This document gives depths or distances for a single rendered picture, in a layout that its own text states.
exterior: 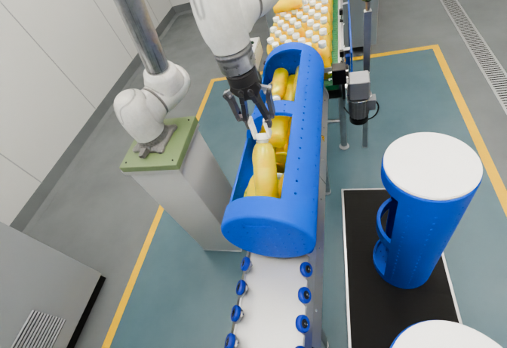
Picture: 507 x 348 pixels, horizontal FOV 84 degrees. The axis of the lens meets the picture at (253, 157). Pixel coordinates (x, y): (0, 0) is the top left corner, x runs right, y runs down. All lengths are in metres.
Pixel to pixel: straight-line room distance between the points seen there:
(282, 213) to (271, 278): 0.31
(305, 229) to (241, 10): 0.55
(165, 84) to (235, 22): 0.78
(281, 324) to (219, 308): 1.13
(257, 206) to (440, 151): 0.65
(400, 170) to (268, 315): 0.62
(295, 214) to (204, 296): 1.44
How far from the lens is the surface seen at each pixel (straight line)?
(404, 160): 1.08
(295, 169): 0.85
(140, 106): 1.31
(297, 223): 0.78
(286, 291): 0.99
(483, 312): 2.03
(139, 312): 2.35
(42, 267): 2.23
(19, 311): 2.22
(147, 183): 1.56
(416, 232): 1.20
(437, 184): 1.04
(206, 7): 0.61
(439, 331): 0.87
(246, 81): 0.70
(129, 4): 1.18
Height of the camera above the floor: 1.87
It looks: 47 degrees down
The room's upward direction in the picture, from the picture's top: 23 degrees counter-clockwise
